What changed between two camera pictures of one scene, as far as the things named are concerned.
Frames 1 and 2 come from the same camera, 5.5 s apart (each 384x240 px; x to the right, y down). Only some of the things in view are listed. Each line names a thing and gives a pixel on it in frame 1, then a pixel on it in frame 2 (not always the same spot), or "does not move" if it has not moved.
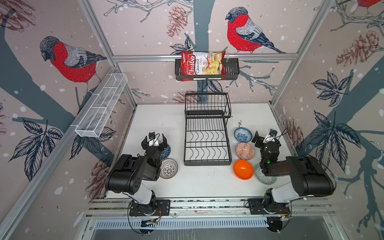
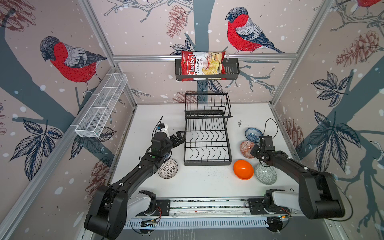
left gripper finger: [145, 143] → [180, 134]
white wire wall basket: [100, 104] does not move
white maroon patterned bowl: [168, 169] does not move
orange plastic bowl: [243, 170] does not move
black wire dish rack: [207, 137] does not move
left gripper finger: [165, 141] → [175, 141]
